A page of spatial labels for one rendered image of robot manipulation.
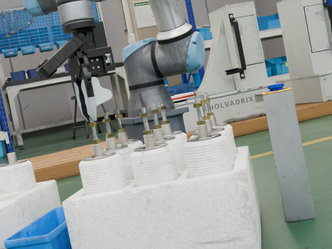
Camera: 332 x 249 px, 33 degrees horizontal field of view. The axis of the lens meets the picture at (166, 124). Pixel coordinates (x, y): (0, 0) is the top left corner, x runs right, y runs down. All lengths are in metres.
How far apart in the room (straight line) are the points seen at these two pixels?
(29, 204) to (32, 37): 5.82
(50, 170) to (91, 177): 1.88
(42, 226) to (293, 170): 0.62
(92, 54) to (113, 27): 8.68
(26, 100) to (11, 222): 8.19
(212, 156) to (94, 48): 0.35
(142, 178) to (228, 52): 2.54
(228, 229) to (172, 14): 0.76
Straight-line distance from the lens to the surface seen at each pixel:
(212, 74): 3.62
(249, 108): 3.54
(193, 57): 1.70
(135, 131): 1.75
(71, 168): 3.12
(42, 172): 3.10
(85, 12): 1.24
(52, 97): 9.59
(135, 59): 1.77
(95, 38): 1.26
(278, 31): 6.75
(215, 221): 1.17
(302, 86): 3.99
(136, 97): 1.78
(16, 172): 1.54
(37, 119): 9.55
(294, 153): 1.37
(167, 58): 1.73
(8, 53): 6.96
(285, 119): 1.36
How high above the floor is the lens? 0.37
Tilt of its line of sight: 4 degrees down
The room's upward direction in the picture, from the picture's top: 11 degrees counter-clockwise
